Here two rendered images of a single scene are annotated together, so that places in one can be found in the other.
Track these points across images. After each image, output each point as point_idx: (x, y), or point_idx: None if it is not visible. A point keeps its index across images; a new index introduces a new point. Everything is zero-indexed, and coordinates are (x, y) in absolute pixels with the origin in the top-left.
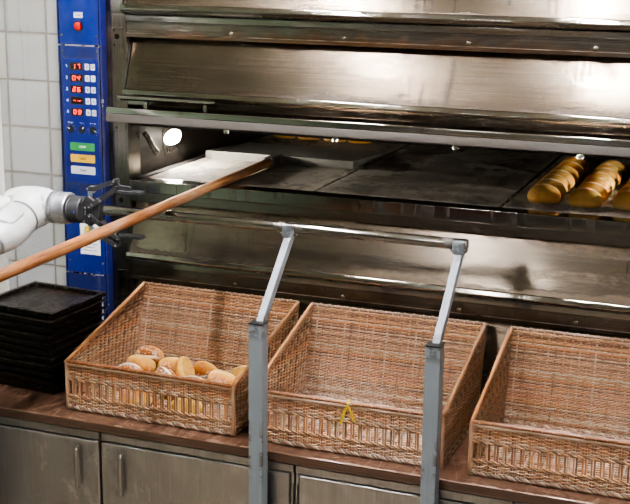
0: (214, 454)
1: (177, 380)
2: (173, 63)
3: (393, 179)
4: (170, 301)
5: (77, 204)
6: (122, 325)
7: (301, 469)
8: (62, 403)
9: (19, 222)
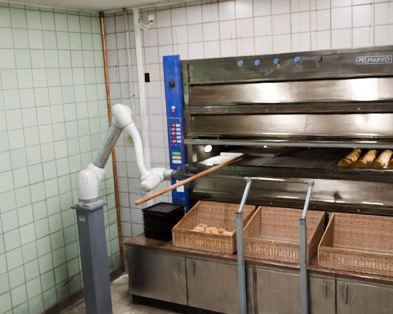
0: (225, 261)
1: (211, 235)
2: (206, 122)
3: (288, 160)
4: (209, 207)
5: (174, 173)
6: None
7: (257, 266)
8: (171, 244)
9: (155, 180)
